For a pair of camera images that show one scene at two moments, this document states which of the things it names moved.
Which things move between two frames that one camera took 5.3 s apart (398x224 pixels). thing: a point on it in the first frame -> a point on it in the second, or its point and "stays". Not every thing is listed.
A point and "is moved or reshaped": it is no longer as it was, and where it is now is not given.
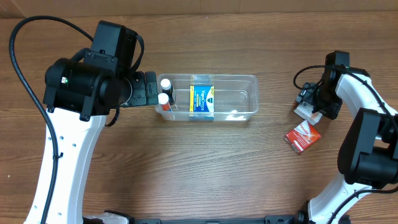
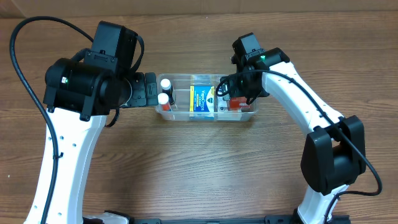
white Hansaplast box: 305,111 is moved or reshaped
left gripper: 150,88 stays
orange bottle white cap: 163,100 stays
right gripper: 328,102 -> 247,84
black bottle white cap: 168,89 stays
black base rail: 269,219 stays
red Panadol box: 301,137 -> 236,103
